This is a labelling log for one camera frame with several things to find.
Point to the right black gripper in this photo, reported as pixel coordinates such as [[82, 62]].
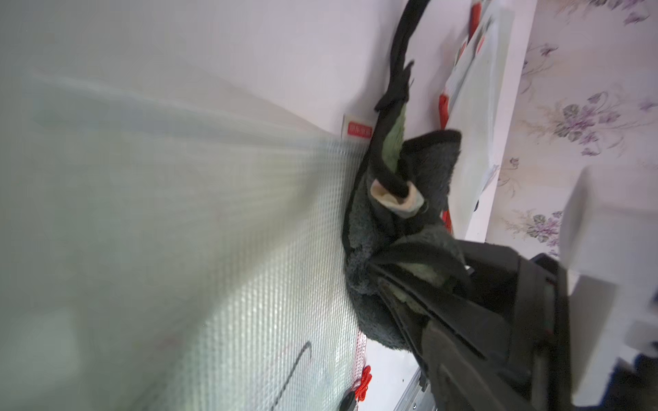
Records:
[[489, 332]]

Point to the mesh document bag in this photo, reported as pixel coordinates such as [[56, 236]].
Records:
[[157, 258], [468, 104]]

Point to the dark grey green cloth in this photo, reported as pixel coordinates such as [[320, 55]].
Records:
[[393, 217]]

